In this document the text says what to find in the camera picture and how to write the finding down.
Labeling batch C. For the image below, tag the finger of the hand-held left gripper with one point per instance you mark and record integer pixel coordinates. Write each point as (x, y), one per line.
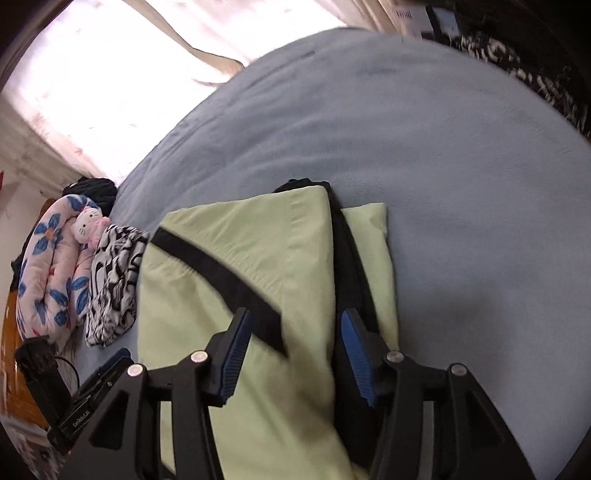
(104, 376)

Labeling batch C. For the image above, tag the orange wooden headboard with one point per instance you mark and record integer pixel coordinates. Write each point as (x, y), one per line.
(14, 369)

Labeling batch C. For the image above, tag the pale patterned curtain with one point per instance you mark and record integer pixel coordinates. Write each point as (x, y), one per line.
(60, 110)

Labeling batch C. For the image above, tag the floral quilt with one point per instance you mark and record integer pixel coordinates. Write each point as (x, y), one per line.
(46, 286)

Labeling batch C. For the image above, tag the green and black jacket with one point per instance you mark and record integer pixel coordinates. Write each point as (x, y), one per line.
(258, 258)

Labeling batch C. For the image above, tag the shelf with boxes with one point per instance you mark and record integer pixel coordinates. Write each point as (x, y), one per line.
(429, 16)

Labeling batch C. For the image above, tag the black and white patterned rug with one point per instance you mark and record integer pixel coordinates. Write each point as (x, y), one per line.
(545, 78)

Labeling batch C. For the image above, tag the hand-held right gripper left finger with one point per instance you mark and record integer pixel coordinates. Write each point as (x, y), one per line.
(233, 355)

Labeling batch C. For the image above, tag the black cloth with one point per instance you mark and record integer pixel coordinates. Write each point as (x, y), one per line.
(92, 191)

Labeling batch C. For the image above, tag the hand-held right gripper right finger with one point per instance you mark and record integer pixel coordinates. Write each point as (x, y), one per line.
(358, 357)

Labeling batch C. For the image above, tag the blue bed sheet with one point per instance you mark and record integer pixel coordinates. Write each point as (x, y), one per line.
(461, 207)

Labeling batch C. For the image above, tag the black and white printed garment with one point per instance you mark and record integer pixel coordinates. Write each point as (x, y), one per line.
(115, 286)

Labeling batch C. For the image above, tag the white cat plush toy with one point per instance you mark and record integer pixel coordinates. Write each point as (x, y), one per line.
(87, 226)

